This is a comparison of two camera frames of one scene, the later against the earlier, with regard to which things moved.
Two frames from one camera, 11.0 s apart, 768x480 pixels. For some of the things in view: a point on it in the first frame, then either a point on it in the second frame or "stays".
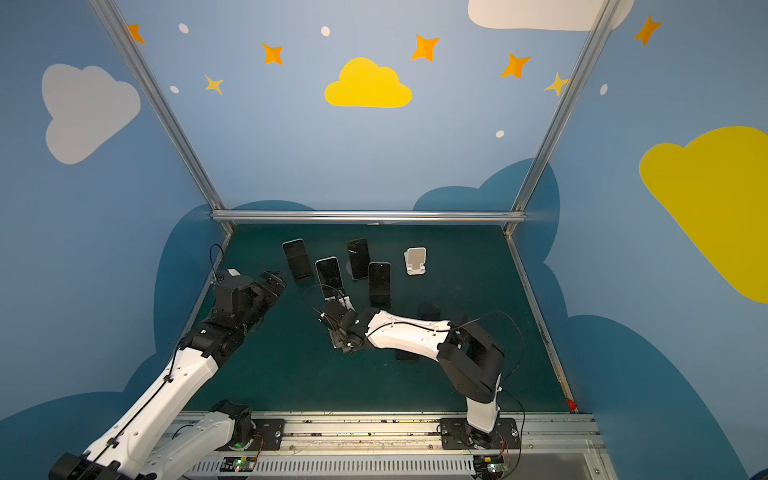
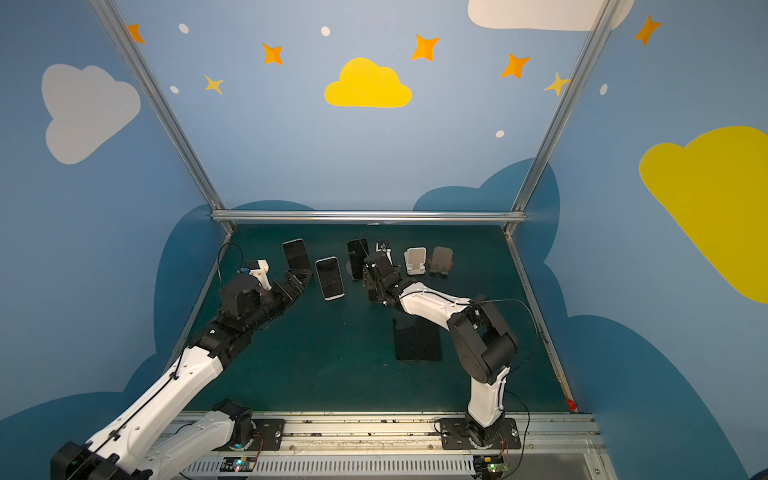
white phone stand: (415, 259) stays
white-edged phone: (330, 276) stays
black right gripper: (335, 327) → (377, 274)
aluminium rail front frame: (419, 446) stays
